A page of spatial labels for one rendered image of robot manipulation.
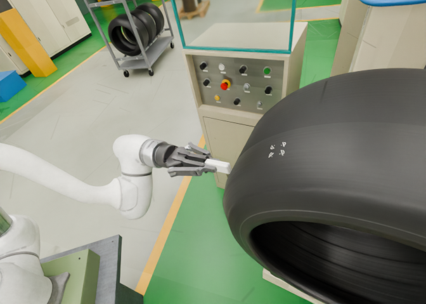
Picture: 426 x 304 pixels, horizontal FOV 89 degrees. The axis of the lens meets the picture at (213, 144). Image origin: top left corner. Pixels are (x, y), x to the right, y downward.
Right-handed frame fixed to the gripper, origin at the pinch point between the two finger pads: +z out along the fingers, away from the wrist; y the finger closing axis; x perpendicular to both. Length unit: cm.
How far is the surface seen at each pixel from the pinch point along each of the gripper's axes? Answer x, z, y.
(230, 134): 47, -36, 60
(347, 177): -17.1, 29.0, -10.0
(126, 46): 36, -319, 240
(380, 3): -26.5, 30.6, 24.1
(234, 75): 8, -25, 65
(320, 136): -18.7, 25.1, -4.8
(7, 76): 21, -528, 121
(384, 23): -22.0, 31.9, 26.9
